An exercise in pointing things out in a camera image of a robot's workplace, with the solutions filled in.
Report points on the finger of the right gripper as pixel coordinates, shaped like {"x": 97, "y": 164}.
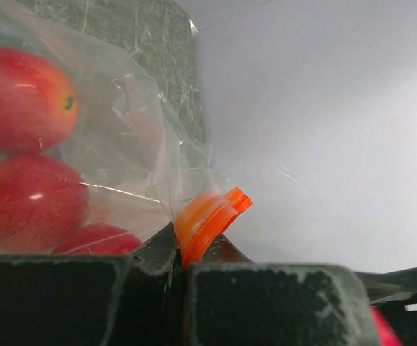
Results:
{"x": 393, "y": 287}

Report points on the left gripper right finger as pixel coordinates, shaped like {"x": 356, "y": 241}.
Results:
{"x": 231, "y": 300}

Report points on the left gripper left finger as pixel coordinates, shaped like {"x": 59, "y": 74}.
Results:
{"x": 132, "y": 299}

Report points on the small red apple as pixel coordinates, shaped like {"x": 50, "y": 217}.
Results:
{"x": 99, "y": 238}

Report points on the clear zip bag orange zipper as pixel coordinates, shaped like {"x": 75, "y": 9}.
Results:
{"x": 130, "y": 149}

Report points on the large red apple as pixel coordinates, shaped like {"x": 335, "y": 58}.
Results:
{"x": 38, "y": 103}

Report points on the red pomegranate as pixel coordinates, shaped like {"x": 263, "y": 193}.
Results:
{"x": 386, "y": 333}

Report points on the dark red apple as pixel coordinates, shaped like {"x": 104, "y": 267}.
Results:
{"x": 42, "y": 201}

